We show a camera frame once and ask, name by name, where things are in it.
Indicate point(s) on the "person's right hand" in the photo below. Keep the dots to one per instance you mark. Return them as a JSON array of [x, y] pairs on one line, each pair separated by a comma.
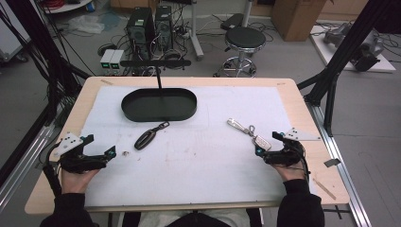
[[291, 172]]

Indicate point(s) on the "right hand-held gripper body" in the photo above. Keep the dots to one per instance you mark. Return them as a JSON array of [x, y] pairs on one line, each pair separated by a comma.
[[285, 157]]

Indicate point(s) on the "brown cardboard box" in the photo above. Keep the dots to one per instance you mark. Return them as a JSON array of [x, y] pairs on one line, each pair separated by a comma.
[[296, 19]]

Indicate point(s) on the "white table mat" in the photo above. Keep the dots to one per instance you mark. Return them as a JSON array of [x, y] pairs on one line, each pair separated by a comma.
[[195, 164]]

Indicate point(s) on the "thin wooden stick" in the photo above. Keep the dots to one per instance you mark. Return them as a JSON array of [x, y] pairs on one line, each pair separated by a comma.
[[324, 189]]

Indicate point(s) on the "slim black computer tower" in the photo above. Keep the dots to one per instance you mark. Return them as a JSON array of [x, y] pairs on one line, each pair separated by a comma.
[[164, 28]]

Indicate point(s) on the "white power supply box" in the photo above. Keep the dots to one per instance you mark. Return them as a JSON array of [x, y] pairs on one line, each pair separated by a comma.
[[106, 59], [116, 59]]

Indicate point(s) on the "white floor board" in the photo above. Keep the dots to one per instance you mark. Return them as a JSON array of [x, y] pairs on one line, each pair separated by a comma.
[[324, 53]]

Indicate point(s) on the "person's lap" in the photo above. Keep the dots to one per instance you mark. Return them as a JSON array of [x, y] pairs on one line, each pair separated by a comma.
[[195, 219]]

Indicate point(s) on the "black flat pad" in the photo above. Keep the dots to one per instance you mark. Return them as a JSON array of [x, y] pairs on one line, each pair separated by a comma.
[[231, 21]]

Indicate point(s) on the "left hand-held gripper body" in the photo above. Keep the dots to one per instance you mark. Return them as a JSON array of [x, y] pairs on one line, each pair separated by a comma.
[[71, 145]]

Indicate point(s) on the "large black computer tower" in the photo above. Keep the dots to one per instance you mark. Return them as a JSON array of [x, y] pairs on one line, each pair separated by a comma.
[[140, 31]]

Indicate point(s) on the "black key stand with tray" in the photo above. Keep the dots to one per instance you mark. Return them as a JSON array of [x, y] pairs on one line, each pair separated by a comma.
[[159, 105]]

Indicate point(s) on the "person's left hand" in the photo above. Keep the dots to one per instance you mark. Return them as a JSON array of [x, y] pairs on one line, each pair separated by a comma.
[[74, 183]]

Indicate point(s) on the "grey metal desk leg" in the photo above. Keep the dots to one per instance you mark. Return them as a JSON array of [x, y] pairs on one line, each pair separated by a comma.
[[195, 34]]

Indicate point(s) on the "aluminium rail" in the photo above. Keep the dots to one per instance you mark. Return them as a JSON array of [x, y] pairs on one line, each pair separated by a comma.
[[22, 160], [342, 170]]

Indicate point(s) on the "black car key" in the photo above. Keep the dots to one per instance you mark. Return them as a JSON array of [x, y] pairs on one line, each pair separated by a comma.
[[145, 139]]

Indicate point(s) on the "grey robot part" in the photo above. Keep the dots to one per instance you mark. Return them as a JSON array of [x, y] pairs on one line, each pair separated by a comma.
[[365, 47]]

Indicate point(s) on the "black round stool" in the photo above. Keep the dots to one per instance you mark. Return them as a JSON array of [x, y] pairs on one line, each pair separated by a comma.
[[245, 38]]

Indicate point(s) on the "clear plastic bag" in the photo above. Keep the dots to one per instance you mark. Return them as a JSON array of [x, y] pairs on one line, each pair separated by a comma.
[[85, 24]]

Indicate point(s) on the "grey tape piece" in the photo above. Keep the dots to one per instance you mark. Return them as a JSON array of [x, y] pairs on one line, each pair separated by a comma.
[[332, 162]]

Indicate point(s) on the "black frame strut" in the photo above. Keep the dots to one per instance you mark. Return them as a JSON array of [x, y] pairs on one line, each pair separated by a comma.
[[343, 53], [41, 47]]

